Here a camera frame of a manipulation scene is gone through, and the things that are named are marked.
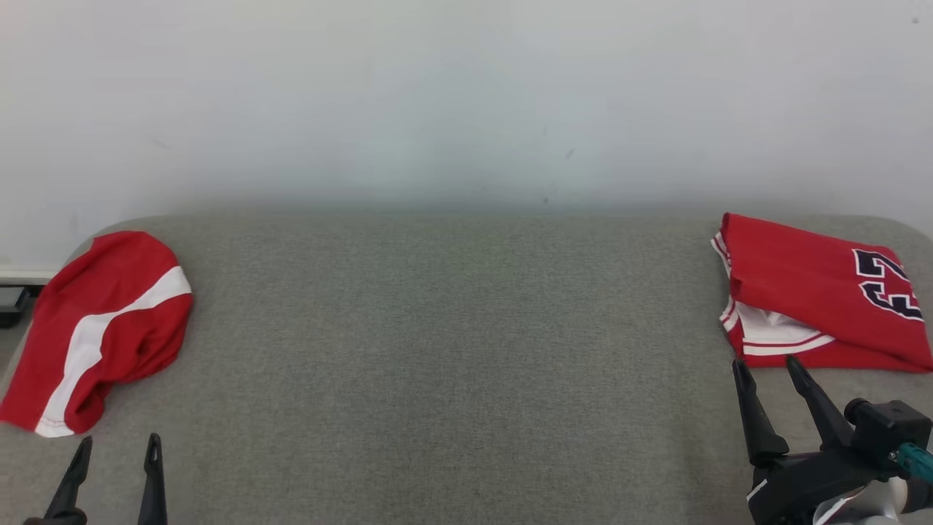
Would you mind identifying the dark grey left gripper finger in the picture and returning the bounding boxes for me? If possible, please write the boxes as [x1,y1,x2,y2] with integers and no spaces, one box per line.
[43,435,95,525]
[136,432,169,525]

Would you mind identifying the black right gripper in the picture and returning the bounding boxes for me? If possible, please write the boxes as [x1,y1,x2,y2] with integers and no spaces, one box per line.
[731,354,910,525]

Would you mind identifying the red jersey with black number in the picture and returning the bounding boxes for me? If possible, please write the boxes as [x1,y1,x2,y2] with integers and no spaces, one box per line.
[710,211,933,375]

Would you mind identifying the red shorts with white stripe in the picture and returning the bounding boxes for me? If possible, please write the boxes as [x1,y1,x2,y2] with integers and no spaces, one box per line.
[0,230,195,439]

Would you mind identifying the white baseboard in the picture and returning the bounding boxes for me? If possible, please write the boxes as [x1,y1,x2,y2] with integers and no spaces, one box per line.
[0,265,63,286]

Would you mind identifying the teal right camera connector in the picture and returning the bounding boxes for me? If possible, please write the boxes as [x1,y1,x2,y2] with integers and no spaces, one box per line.
[887,440,933,486]

